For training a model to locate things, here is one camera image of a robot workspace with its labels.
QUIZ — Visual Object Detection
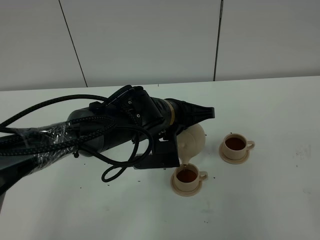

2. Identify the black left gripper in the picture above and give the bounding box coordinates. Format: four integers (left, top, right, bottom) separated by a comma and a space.
109, 86, 215, 137

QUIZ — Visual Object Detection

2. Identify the beige ceramic teapot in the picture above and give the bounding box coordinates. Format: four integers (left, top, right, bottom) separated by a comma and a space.
176, 123, 206, 166

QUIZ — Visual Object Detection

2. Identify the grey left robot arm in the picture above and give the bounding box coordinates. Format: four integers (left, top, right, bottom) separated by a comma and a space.
0, 85, 215, 194

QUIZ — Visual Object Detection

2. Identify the beige teacup far right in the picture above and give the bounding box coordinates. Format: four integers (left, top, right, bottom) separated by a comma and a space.
223, 133, 256, 160

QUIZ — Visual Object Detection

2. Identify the beige teacup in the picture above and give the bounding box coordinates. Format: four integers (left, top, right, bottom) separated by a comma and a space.
223, 133, 256, 160
173, 163, 208, 192

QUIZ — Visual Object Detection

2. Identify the beige teacup near centre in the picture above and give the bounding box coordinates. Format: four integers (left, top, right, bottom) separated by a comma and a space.
173, 163, 208, 192

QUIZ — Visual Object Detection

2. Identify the beige saucer far right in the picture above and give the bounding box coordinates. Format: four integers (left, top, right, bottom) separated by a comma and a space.
219, 143, 250, 165

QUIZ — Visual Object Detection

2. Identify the beige saucer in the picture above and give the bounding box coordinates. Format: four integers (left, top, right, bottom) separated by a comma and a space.
170, 175, 203, 197
219, 143, 250, 165

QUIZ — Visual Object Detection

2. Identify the beige saucer near centre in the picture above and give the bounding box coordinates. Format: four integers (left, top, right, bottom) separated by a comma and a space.
170, 175, 203, 197

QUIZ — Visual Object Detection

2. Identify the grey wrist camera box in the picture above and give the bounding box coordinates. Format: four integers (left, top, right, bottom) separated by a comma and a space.
133, 131, 180, 170

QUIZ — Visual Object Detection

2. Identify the black braided camera cable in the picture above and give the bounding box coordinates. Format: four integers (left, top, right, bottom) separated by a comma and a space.
0, 84, 155, 183

